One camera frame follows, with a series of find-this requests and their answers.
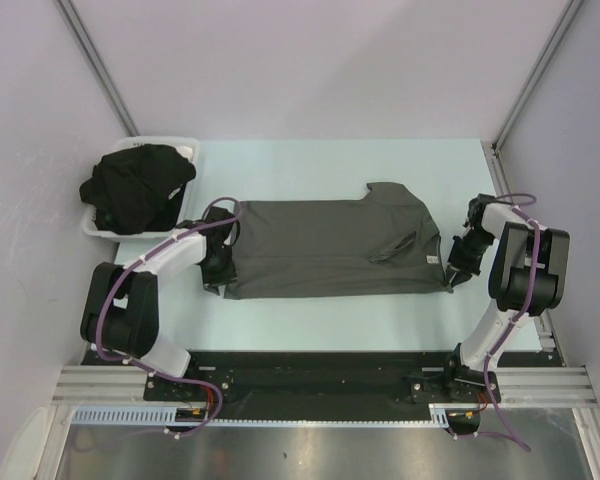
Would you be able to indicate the aluminium left corner post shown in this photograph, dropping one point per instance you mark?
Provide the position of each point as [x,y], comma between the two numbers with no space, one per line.
[94,60]

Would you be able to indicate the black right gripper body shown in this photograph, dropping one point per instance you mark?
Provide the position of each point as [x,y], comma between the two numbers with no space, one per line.
[467,251]

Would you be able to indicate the light blue cable duct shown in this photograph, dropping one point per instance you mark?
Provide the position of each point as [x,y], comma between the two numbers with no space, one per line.
[174,417]

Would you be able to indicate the aluminium corner post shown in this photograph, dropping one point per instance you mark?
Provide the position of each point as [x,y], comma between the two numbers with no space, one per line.
[548,53]
[94,60]

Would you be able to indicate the white t shirt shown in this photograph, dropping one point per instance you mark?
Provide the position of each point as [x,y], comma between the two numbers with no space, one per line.
[188,153]

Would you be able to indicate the black t shirt pile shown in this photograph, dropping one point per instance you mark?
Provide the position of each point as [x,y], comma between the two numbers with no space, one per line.
[131,187]

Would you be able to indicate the aluminium front frame rail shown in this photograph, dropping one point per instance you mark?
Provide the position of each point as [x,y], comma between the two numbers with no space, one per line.
[526,387]

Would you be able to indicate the dark grey t shirt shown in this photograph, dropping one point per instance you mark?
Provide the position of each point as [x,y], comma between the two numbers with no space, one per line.
[384,243]

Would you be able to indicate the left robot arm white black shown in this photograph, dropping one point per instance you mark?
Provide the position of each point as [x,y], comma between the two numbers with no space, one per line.
[121,318]

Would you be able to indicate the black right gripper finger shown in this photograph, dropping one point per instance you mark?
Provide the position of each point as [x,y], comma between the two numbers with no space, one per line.
[451,275]
[460,277]

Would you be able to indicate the white plastic laundry bin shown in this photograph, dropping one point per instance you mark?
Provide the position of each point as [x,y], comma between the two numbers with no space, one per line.
[174,216]

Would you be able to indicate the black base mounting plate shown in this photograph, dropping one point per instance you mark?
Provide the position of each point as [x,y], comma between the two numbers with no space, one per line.
[417,377]

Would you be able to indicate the aluminium right corner post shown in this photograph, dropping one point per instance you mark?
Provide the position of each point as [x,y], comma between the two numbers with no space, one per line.
[548,53]

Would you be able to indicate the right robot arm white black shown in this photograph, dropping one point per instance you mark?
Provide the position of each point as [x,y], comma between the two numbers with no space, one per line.
[526,279]

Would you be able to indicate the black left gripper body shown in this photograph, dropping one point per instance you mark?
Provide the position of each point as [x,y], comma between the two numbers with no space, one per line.
[223,259]

